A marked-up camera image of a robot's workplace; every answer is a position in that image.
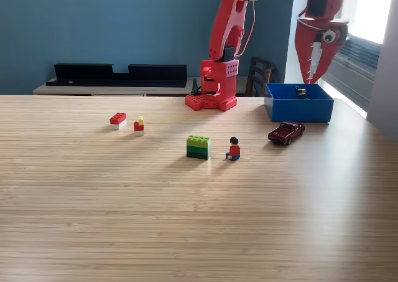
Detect green lego brick stack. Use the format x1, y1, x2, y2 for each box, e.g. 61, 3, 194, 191
186, 134, 211, 161

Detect blue plastic bin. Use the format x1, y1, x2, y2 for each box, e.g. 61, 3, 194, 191
264, 82, 335, 123

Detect small red yellow lego piece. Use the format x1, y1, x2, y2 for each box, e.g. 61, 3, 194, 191
133, 115, 145, 137

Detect red white lego brick stack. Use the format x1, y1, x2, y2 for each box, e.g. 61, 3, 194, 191
109, 112, 127, 131

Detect grey window vent unit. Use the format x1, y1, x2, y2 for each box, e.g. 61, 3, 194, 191
313, 26, 382, 110

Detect bright window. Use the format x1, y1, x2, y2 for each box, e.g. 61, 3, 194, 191
323, 0, 396, 45

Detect dark wooden chair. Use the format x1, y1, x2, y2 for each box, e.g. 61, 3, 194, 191
244, 55, 277, 98

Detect dark red toy car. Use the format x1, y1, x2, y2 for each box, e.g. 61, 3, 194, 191
267, 121, 306, 146

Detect black table clamp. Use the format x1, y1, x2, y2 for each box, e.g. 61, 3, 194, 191
190, 77, 202, 96

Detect toy figure red shirt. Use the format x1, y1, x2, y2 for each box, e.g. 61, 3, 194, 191
225, 136, 242, 162

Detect black shelf unit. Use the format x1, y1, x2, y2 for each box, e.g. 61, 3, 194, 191
45, 63, 188, 88

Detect pale wooden sideboard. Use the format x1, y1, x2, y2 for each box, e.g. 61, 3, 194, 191
32, 76, 259, 98

